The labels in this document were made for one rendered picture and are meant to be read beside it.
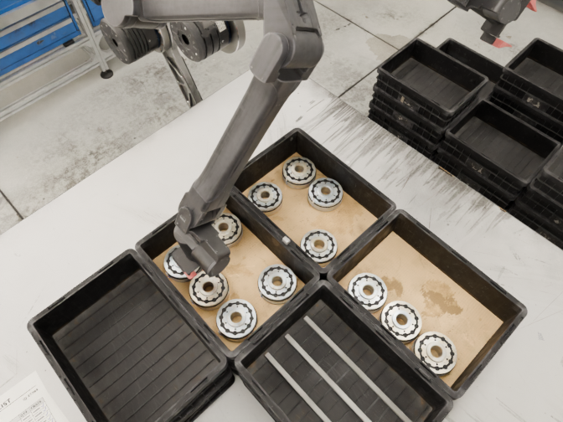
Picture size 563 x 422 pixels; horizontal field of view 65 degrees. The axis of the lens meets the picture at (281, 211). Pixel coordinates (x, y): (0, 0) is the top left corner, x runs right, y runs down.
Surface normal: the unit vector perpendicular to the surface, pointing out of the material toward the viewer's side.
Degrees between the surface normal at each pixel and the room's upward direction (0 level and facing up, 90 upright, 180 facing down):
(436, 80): 0
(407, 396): 0
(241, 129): 60
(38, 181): 0
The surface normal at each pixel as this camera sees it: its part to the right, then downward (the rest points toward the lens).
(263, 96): -0.64, 0.37
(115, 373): 0.00, -0.51
